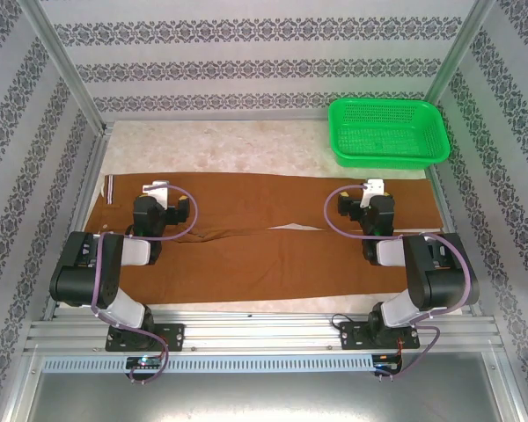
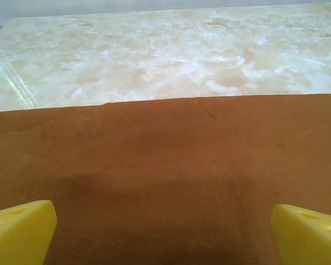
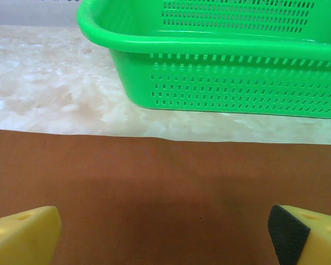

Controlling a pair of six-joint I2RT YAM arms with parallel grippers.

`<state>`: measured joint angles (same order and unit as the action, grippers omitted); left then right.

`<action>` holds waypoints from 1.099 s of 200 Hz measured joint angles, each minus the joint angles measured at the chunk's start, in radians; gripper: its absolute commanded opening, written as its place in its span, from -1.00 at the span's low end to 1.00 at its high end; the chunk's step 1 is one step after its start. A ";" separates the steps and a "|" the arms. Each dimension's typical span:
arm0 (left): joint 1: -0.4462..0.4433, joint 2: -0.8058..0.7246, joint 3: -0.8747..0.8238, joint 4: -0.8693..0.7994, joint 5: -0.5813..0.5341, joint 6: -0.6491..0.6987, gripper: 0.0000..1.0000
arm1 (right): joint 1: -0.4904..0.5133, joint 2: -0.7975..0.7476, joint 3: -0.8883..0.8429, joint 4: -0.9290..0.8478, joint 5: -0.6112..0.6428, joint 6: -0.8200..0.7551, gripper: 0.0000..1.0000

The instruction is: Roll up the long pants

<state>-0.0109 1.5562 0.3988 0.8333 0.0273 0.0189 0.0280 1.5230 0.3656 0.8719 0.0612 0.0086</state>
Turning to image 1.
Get brown long pants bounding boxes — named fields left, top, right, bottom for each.
left=84, top=171, right=445, bottom=304

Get green plastic mesh basket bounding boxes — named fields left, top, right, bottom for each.
left=327, top=98, right=451, bottom=171

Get aluminium front beam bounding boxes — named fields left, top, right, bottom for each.
left=24, top=310, right=507, bottom=355

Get grey sheet metal panel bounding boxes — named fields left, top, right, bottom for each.
left=8, top=371, right=523, bottom=422

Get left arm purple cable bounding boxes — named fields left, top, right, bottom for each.
left=90, top=183, right=199, bottom=386

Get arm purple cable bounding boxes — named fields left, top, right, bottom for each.
left=325, top=184, right=472, bottom=383
left=90, top=183, right=199, bottom=386

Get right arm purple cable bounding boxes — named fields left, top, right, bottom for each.
left=325, top=184, right=472, bottom=383

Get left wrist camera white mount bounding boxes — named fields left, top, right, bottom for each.
left=141, top=179, right=171, bottom=207

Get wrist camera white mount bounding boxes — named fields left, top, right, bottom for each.
left=141, top=179, right=171, bottom=207
left=359, top=178, right=386, bottom=207

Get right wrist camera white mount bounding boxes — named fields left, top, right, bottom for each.
left=359, top=178, right=386, bottom=207

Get aluminium side rail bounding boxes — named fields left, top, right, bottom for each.
left=426, top=166, right=483, bottom=316
left=41, top=125, right=114, bottom=322

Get aluminium rear rail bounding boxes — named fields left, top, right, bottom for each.
left=103, top=109, right=331, bottom=125

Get thin black cable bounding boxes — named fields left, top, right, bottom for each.
left=331, top=310, right=373, bottom=331

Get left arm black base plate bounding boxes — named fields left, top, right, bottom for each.
left=105, top=323, right=187, bottom=353

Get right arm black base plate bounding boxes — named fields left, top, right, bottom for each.
left=338, top=320, right=422, bottom=352

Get perforated metal cable duct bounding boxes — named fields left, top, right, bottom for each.
left=41, top=354, right=375, bottom=375

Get aluminium frame post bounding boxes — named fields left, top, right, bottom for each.
left=24, top=0, right=114, bottom=133
left=424, top=0, right=498, bottom=106

